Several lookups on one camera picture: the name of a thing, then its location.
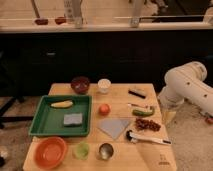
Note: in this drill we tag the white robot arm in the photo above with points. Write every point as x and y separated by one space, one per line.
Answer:
186 82

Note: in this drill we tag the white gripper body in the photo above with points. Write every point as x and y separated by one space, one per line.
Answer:
169 110

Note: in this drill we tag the metal cup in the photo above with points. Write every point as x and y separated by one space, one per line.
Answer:
106 151

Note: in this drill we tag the dark red bowl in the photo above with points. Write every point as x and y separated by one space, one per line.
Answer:
80 85

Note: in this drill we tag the green cucumber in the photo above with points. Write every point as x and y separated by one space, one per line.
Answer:
143 112

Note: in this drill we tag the green plastic tray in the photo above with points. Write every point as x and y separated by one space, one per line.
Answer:
49 121

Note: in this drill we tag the grey-blue sponge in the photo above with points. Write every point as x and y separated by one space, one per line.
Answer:
73 119

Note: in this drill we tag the green plastic cup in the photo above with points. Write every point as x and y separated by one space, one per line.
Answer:
81 150

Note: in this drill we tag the yellow banana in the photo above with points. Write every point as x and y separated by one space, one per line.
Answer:
62 104

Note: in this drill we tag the red-brown object on shelf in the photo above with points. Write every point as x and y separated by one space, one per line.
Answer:
60 20

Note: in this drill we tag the orange tomato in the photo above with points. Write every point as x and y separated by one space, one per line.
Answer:
104 109

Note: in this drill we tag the black eraser block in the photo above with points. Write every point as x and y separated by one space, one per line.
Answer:
136 93

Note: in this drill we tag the grey folded cloth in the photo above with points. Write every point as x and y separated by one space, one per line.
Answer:
113 127

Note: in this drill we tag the small green-handled utensil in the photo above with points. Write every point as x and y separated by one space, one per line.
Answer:
136 105

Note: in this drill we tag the orange plastic bowl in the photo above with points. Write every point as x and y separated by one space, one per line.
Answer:
50 152

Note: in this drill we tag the red grapes bunch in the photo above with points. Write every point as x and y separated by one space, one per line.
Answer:
143 124

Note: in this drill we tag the red object on shelf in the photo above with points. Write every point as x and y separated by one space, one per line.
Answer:
41 21

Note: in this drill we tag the black white brush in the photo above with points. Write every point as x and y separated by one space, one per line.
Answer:
134 137

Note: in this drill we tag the white cup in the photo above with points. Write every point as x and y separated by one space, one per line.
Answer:
104 85

